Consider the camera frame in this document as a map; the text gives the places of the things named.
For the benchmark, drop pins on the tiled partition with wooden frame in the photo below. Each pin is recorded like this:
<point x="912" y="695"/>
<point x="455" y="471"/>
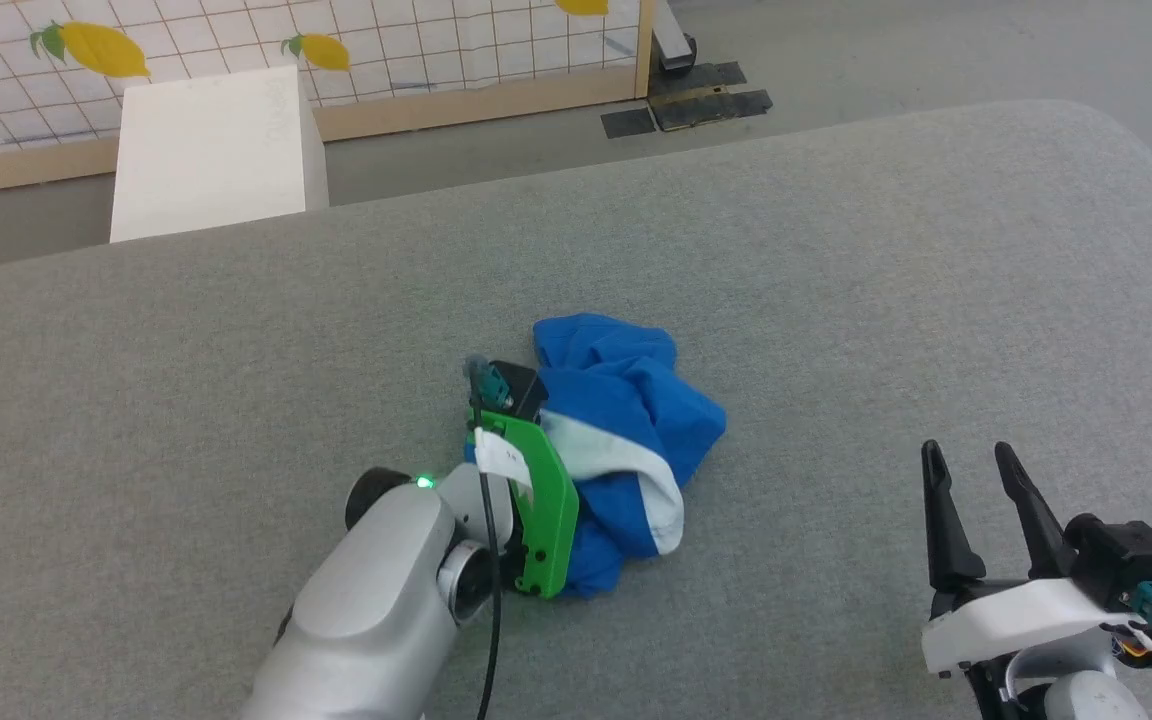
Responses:
<point x="436" y="50"/>

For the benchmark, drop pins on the white box cabinet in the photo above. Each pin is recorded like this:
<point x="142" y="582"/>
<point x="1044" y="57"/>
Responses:
<point x="211" y="150"/>

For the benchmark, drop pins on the yellow lemon sticker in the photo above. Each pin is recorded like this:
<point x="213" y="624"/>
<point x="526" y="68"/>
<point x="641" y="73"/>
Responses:
<point x="101" y="48"/>
<point x="581" y="5"/>
<point x="324" y="52"/>

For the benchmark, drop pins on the grey fabric sofa cushion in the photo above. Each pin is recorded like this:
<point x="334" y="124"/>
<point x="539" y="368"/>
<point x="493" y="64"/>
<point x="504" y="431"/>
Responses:
<point x="836" y="300"/>

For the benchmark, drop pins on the black floor mat piece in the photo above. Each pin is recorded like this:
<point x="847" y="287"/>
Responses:
<point x="629" y="122"/>
<point x="711" y="108"/>

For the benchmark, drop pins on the blue and white garment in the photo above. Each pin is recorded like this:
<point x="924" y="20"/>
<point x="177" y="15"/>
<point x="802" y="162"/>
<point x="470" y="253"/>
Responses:
<point x="626" y="400"/>

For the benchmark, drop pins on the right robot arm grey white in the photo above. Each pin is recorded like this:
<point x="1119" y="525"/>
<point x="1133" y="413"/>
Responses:
<point x="1086" y="700"/>

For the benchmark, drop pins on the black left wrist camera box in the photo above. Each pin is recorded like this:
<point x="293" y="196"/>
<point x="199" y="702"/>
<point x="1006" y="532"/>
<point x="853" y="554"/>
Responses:
<point x="516" y="385"/>

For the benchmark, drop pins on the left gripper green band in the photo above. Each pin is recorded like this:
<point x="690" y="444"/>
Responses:
<point x="551" y="520"/>

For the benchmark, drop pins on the metal leg with caster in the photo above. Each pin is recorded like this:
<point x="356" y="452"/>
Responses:
<point x="674" y="40"/>

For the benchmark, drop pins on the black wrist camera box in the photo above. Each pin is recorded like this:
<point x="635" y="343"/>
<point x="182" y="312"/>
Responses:
<point x="1126" y="555"/>
<point x="516" y="385"/>

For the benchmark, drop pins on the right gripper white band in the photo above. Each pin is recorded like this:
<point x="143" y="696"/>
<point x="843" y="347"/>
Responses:
<point x="1016" y="615"/>

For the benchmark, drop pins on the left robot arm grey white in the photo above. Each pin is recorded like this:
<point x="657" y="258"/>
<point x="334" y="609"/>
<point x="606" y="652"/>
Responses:
<point x="376" y="600"/>

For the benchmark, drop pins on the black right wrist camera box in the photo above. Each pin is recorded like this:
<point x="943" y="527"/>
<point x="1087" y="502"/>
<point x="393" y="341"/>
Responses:
<point x="1126" y="555"/>

